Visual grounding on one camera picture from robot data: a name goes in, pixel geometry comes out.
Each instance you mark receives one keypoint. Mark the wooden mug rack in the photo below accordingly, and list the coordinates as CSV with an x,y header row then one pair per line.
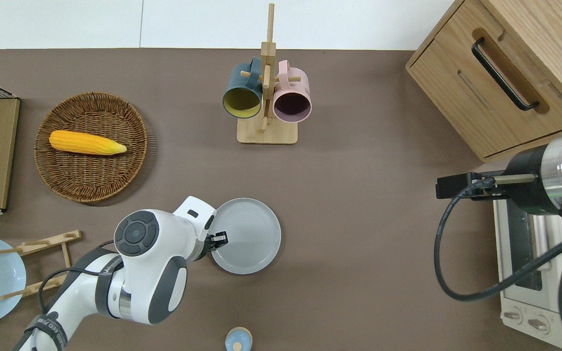
x,y
266,134

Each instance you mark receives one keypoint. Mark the small blue round container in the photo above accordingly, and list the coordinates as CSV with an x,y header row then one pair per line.
x,y
238,340

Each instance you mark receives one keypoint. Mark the brown wicker basket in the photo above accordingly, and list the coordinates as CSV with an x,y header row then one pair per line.
x,y
90,180

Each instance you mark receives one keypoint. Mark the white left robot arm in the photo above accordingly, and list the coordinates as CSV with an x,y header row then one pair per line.
x,y
90,292

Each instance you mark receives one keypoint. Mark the wooden plate rack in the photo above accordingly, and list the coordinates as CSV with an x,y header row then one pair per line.
x,y
51,240

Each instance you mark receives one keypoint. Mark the white toaster oven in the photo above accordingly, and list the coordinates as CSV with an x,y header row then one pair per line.
x,y
525,304

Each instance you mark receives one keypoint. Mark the wooden drawer cabinet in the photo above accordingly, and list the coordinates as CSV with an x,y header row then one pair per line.
x,y
456,83

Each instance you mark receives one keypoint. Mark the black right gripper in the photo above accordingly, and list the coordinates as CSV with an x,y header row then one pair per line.
x,y
483,192

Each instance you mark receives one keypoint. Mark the yellow corn cob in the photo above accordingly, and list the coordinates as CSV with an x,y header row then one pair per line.
x,y
86,142

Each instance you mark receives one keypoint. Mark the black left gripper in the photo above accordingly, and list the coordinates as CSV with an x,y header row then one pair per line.
x,y
204,248

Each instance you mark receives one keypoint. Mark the dark blue mug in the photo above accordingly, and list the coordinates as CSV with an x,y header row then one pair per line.
x,y
242,80

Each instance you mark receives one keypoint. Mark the pink mug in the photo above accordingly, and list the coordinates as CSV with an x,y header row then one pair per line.
x,y
298,90

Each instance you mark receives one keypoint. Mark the gray round plate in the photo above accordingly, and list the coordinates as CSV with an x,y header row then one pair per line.
x,y
251,239

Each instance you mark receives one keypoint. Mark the brown table mat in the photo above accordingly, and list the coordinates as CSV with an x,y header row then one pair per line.
x,y
359,243

